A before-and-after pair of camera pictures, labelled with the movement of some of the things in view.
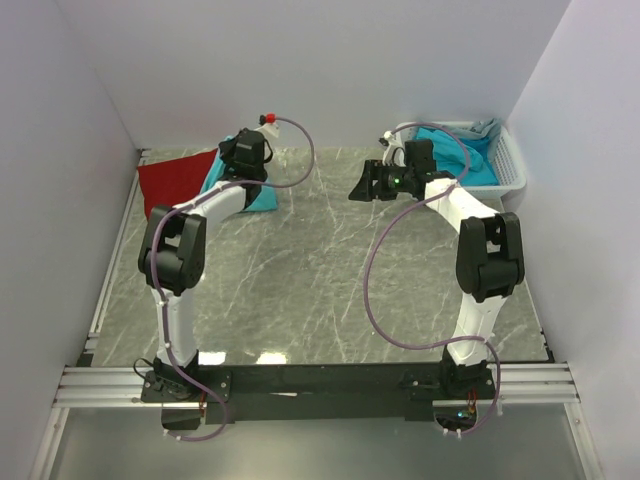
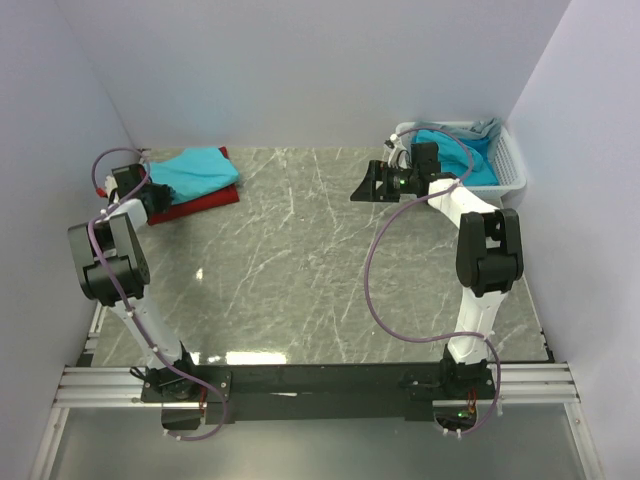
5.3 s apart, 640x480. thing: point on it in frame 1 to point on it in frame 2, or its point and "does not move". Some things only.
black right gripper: (374, 171) does not move
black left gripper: (228, 160) to (163, 192)
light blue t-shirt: (266, 200) to (191, 171)
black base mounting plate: (193, 395) does not move
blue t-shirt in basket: (467, 160) does not move
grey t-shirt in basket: (488, 128) does not move
